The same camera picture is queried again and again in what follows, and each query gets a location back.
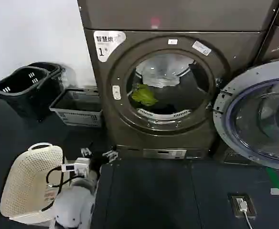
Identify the grey stacked dryer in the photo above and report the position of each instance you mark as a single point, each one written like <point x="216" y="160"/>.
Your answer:
<point x="177" y="14"/>

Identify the grey plastic crate basket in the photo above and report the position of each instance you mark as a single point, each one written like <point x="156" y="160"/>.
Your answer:
<point x="79" y="117"/>

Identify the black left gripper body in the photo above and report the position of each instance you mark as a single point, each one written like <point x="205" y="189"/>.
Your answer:
<point x="96" y="165"/>

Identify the white label sticker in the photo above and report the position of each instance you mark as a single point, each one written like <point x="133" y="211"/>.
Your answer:
<point x="201" y="47"/>

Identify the cream perforated laundry basket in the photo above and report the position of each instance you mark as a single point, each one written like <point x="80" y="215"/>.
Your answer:
<point x="24" y="181"/>

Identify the grey dryer beside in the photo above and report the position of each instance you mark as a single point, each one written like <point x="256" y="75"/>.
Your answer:
<point x="276" y="40"/>

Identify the dark floor socket box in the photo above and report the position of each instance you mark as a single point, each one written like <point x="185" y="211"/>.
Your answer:
<point x="232" y="207"/>

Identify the round glass dryer door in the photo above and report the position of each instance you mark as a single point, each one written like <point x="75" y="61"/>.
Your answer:
<point x="256" y="119"/>

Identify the white garment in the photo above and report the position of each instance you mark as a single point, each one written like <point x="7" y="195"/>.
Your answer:
<point x="158" y="77"/>

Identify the black plastic laundry basket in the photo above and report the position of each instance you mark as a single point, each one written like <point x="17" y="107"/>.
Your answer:
<point x="58" y="74"/>
<point x="17" y="95"/>

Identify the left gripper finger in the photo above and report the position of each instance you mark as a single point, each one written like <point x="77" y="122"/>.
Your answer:
<point x="110" y="155"/>
<point x="86" y="152"/>

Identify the dark garment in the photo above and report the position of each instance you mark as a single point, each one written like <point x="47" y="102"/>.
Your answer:
<point x="177" y="97"/>

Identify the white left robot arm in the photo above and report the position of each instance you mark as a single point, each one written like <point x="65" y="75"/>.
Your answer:
<point x="75" y="202"/>

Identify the green garment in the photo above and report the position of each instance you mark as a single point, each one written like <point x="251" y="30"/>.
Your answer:
<point x="143" y="95"/>

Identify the grey dryer with number sticker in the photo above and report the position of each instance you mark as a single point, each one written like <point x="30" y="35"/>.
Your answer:
<point x="106" y="124"/>

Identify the green floor tape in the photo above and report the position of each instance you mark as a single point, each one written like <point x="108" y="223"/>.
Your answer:
<point x="274" y="177"/>

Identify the white number sticker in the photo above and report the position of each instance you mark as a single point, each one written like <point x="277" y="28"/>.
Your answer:
<point x="103" y="47"/>

